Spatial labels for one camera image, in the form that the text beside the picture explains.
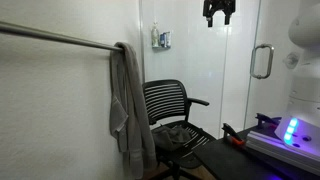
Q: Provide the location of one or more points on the round shower knob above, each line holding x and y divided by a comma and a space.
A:
291, 60

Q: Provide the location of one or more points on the glass shower door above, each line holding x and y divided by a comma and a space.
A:
266, 100

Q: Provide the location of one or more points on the orange black clamp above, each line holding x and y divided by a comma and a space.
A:
233, 135

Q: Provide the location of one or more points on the small shower shelf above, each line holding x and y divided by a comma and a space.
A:
161, 48

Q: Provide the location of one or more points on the silver aluminium rail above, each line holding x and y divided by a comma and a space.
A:
273, 146

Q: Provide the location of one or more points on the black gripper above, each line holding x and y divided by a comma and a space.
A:
219, 5

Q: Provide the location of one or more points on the black mesh office chair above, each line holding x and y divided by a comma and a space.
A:
165, 100

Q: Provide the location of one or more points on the purple clamp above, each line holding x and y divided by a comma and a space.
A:
266, 119

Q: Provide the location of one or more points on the large grey towel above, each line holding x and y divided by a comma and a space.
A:
131, 100

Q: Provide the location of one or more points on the metal towel bar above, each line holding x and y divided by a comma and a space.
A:
50, 36

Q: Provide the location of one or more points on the small grey cloth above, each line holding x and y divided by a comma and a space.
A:
170, 136

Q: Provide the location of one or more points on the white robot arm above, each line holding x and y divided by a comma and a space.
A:
306, 83

